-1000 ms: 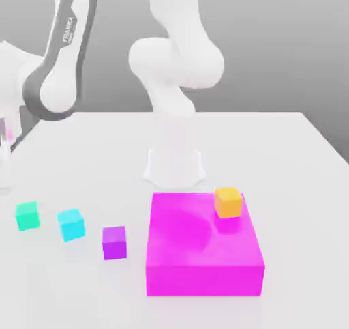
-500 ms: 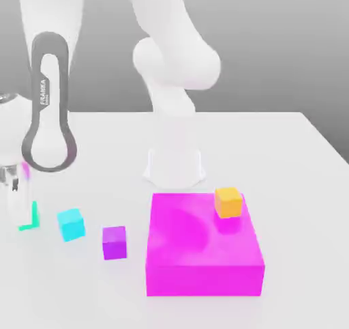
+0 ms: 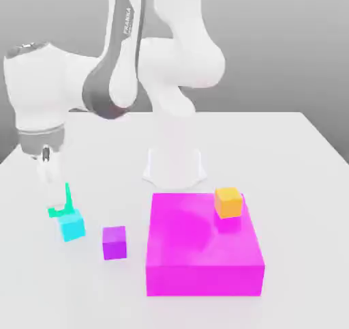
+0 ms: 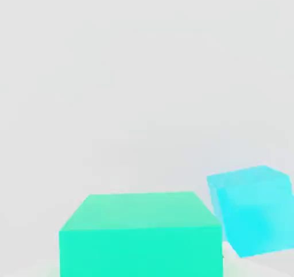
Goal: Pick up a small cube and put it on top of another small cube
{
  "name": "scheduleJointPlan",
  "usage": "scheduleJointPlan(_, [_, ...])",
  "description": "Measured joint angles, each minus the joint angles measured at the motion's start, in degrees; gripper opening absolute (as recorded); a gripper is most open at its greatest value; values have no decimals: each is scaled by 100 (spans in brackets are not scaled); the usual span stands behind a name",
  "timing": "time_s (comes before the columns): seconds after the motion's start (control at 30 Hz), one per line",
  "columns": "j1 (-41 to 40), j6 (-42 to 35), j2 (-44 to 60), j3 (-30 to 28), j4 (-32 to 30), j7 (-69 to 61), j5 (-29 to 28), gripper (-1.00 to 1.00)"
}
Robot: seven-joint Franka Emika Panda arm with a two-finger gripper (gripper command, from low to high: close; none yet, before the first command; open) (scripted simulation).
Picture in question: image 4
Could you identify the small green cube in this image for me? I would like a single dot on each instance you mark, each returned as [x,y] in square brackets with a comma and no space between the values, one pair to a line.
[140,247]

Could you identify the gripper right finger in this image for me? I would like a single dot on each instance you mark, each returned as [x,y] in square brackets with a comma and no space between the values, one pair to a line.
[232,266]

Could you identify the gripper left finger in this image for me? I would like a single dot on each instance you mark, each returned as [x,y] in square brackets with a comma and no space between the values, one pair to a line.
[43,272]

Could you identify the small cyan cube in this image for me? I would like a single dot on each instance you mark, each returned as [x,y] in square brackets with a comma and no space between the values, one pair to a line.
[255,215]

